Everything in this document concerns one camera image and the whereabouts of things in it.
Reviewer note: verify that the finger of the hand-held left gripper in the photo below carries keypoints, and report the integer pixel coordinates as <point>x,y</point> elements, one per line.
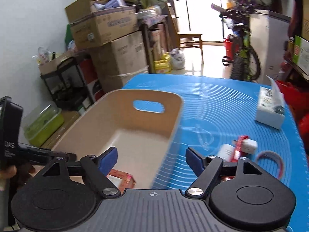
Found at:
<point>45,152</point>

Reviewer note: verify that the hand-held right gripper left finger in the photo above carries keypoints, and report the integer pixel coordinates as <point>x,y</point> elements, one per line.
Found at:
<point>109,160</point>

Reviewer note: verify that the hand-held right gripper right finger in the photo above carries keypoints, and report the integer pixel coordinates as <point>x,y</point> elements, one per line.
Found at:
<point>193,160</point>

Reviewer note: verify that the red patterned packet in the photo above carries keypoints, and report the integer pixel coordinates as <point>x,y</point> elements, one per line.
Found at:
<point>123,177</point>

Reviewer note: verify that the beige plastic storage bin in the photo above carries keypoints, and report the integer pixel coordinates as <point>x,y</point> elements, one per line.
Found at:
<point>135,135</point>

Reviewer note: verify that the red toy pliers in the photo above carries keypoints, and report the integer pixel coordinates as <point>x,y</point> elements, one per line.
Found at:
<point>237,151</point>

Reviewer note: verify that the clear tape roll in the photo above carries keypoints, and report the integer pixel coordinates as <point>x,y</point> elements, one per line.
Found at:
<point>278,157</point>

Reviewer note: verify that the person's left hand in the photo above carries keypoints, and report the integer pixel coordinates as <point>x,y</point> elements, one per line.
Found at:
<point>6,175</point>

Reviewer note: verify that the green container with clear lid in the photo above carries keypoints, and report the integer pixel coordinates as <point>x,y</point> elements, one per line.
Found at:
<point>43,125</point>

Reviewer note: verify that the small white bottle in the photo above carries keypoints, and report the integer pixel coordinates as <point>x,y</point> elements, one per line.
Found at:
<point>224,151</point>

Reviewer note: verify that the taped cardboard box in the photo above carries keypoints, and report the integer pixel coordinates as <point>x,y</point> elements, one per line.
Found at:
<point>68,123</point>

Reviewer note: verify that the white power adapter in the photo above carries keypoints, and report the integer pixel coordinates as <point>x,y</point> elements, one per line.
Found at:
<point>250,146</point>

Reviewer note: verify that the blue silicone mat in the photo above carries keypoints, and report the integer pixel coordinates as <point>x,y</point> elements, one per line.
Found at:
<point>217,106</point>

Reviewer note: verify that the black utility cart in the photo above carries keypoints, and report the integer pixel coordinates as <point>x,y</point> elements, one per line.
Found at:
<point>70,94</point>

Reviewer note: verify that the cardboard box with bottles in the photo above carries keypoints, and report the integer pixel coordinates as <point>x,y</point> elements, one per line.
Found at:
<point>52,64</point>

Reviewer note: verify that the red and white appliance box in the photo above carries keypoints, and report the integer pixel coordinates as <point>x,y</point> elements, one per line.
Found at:
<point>93,84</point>

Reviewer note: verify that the wrapped cardboard box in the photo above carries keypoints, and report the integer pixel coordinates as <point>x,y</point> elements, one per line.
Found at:
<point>123,79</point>

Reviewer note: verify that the white tissue box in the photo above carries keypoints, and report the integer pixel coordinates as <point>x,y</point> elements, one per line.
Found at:
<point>268,117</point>

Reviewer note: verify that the yellow plastic jug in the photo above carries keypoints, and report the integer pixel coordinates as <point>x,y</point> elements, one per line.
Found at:
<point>163,64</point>

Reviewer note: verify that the white plastic bag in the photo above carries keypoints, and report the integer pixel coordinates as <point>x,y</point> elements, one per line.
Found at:
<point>178,59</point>

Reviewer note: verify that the large printed cardboard box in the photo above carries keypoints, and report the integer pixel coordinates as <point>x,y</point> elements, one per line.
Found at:
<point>120,53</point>

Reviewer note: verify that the green bag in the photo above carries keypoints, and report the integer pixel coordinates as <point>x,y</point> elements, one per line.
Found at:
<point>68,37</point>

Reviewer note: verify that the green and black bicycle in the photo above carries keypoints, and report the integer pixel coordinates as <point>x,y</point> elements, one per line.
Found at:
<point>243,53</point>

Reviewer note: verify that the red plastic bag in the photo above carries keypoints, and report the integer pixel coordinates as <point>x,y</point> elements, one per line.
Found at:
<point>293,96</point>

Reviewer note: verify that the red bucket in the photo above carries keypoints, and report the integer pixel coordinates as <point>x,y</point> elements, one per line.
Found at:
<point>228,46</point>

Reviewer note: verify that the wooden chair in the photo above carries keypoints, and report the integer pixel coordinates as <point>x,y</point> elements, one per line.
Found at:
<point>190,38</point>

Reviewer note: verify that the dark storage shelf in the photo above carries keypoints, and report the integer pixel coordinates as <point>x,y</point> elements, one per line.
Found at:
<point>154,36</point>

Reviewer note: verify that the open cardboard box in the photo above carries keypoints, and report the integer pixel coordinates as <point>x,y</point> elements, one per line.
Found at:
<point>108,26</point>

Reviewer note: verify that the white chest freezer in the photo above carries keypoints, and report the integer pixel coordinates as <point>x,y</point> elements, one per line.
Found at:
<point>270,43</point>

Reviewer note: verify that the green printed box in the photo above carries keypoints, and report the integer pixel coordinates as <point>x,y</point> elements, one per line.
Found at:
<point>300,49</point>

